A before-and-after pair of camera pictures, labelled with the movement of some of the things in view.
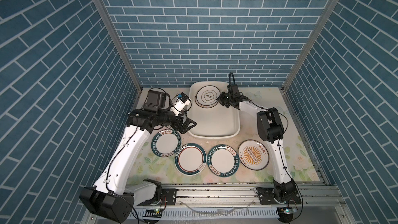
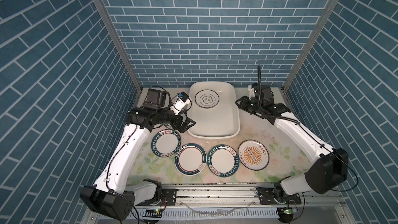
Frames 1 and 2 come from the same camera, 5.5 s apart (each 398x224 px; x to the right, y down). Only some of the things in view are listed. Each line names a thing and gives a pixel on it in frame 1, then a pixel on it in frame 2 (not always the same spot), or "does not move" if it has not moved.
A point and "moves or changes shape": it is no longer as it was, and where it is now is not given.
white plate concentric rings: x=207 y=96 moves or changes shape
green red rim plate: x=190 y=159 does not move
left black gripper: x=176 y=126 does not move
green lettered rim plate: x=223 y=161 does not move
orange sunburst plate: x=254 y=154 does not move
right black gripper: x=224 y=94 → x=242 y=103
